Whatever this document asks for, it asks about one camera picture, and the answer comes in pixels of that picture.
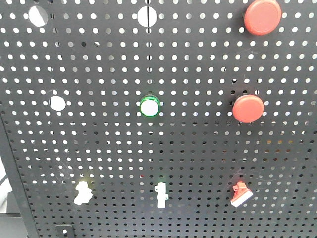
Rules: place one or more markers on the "red mushroom button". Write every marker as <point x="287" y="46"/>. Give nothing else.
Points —
<point x="262" y="17"/>
<point x="248" y="108"/>

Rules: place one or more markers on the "green illuminated push button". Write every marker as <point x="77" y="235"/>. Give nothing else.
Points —
<point x="150" y="105"/>

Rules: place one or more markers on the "left pegboard mounting bracket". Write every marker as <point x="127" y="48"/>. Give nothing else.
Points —
<point x="65" y="231"/>

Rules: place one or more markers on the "red rotary switch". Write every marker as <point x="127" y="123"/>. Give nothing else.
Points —
<point x="241" y="194"/>

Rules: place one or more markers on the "lower red mushroom button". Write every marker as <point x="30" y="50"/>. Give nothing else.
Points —
<point x="248" y="108"/>

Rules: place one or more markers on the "upper red mushroom button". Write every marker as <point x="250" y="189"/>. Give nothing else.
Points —
<point x="262" y="17"/>

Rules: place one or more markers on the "yellow-lit rotary switch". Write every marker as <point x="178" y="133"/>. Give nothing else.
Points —
<point x="84" y="193"/>

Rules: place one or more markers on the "black electronics box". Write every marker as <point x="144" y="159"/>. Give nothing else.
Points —
<point x="11" y="221"/>

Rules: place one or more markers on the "black perforated pegboard panel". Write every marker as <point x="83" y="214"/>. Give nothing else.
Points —
<point x="72" y="74"/>

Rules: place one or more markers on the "white centre rotary switch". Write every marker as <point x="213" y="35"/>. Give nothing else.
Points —
<point x="162" y="196"/>

